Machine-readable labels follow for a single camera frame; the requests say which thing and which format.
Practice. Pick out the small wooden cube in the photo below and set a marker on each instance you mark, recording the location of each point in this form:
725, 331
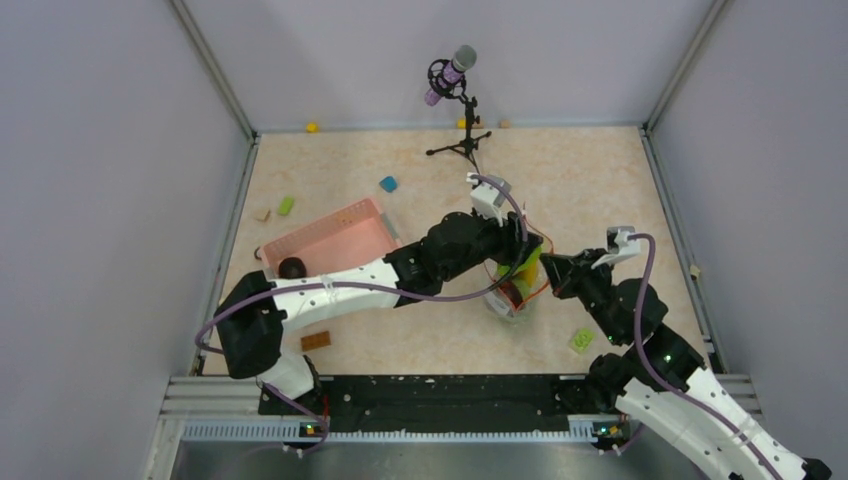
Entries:
262, 215

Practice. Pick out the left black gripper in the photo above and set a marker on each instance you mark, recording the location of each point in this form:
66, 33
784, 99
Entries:
513, 250

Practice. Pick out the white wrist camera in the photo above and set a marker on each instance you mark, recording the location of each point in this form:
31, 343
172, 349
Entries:
621, 246
487, 198

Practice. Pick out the clear zip top bag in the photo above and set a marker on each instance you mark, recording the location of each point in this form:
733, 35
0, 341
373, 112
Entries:
494, 302

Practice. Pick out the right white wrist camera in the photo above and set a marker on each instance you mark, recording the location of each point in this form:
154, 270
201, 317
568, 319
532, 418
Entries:
621, 246

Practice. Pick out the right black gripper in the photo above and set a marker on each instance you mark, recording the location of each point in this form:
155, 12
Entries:
566, 272

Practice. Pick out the green lego brick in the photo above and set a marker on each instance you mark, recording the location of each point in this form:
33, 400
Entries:
582, 340

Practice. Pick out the green pepper toy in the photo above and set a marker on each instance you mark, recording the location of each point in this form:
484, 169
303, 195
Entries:
504, 270

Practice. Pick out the brown bear chocolate toy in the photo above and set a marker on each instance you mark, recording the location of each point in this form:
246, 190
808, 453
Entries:
511, 294

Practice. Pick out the green block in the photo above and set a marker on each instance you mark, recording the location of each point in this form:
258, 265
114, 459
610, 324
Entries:
285, 206

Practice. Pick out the pink plastic basket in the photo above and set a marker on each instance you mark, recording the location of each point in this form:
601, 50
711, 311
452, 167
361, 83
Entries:
349, 237

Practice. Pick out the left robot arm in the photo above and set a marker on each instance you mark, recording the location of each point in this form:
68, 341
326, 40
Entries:
254, 317

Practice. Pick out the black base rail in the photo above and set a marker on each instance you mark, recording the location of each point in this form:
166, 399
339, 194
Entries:
441, 404

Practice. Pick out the yellow mango toy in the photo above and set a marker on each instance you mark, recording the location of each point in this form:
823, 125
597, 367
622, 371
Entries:
529, 271

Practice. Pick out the blue block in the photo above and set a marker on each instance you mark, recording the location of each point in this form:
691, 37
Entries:
388, 184

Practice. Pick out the dark brown round toy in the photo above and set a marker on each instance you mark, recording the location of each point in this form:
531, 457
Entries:
292, 268

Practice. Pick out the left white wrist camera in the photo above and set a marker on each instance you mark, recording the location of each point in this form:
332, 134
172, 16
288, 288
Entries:
487, 198

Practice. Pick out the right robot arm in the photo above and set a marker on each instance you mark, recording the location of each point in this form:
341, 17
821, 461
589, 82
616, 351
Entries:
663, 383

